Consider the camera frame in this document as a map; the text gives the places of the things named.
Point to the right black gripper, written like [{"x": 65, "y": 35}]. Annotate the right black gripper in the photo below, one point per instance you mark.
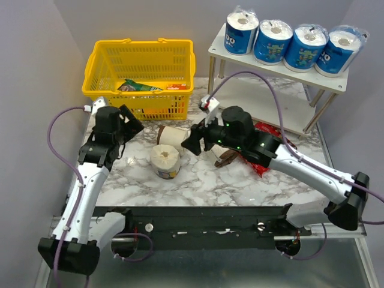
[{"x": 197, "y": 132}]

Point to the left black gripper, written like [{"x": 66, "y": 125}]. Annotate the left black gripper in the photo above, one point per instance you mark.
[{"x": 134, "y": 126}]

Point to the beige brown roll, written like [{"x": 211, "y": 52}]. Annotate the beige brown roll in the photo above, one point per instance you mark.
[
  {"x": 220, "y": 156},
  {"x": 165, "y": 161},
  {"x": 172, "y": 136}
]

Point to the beige brown roll front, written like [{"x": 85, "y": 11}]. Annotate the beige brown roll front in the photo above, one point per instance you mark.
[{"x": 165, "y": 161}]

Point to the blue roll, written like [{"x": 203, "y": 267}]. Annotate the blue roll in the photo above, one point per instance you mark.
[
  {"x": 344, "y": 44},
  {"x": 240, "y": 32},
  {"x": 308, "y": 42},
  {"x": 272, "y": 41}
]

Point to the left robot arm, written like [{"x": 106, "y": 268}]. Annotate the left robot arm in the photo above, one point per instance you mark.
[{"x": 74, "y": 245}]

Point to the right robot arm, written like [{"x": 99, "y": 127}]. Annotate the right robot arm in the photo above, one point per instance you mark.
[{"x": 344, "y": 193}]

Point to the white two-tier shelf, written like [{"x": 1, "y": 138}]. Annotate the white two-tier shelf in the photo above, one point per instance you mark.
[{"x": 301, "y": 110}]

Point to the green snack packet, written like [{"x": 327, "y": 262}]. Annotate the green snack packet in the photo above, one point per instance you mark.
[{"x": 132, "y": 86}]

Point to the yellow plastic shopping basket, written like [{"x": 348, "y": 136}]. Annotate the yellow plastic shopping basket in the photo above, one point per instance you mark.
[{"x": 155, "y": 63}]

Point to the orange box in basket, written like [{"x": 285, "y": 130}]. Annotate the orange box in basket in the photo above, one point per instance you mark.
[{"x": 177, "y": 86}]

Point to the red snack bag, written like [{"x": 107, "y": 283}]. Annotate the red snack bag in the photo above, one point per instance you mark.
[{"x": 259, "y": 169}]

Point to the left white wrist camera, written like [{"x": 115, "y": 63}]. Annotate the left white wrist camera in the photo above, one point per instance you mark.
[{"x": 97, "y": 105}]

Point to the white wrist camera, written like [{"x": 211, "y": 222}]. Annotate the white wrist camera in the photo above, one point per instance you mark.
[
  {"x": 97, "y": 105},
  {"x": 210, "y": 106}
]

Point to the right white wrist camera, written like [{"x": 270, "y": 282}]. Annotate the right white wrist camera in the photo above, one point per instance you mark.
[{"x": 210, "y": 106}]

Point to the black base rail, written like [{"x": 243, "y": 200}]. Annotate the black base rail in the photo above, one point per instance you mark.
[{"x": 203, "y": 227}]

